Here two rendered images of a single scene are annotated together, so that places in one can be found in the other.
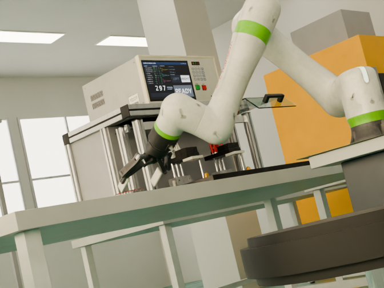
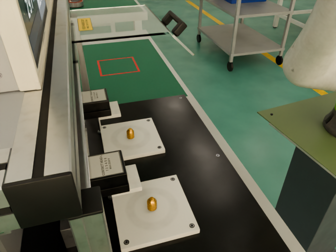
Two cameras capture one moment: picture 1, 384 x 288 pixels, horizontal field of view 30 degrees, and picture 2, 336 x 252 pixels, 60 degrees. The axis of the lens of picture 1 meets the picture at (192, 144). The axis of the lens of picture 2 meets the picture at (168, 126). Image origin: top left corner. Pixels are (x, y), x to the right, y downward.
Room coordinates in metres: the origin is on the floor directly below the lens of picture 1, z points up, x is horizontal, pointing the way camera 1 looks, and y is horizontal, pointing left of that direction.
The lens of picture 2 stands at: (2.46, 0.29, 1.26)
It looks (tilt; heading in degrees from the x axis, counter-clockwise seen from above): 36 degrees down; 299
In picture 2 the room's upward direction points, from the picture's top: straight up
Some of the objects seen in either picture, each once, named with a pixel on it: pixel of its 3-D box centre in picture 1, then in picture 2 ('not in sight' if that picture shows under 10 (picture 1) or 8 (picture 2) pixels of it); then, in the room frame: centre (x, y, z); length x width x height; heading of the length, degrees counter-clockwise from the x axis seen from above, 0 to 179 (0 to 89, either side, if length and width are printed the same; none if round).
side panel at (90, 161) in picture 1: (95, 176); not in sight; (2.81, 0.40, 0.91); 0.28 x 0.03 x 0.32; 46
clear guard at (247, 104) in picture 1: (246, 111); (113, 32); (2.92, -0.25, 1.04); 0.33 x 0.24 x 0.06; 46
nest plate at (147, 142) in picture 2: not in sight; (130, 138); (2.85, -0.20, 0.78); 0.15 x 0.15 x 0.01; 46
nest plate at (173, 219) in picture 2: not in sight; (152, 209); (2.68, -0.03, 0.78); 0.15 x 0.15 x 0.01; 46
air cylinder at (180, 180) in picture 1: (180, 183); (77, 219); (2.78, 0.08, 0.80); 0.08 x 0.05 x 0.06; 136
